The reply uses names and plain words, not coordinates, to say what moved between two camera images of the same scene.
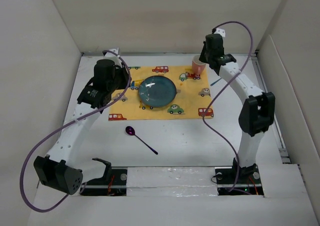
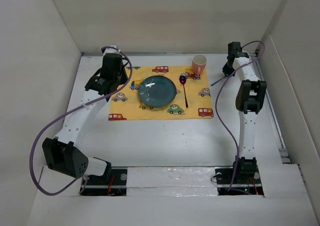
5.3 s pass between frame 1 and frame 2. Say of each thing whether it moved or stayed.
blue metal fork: stayed
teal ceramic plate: stayed
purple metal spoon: moved
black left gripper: stayed
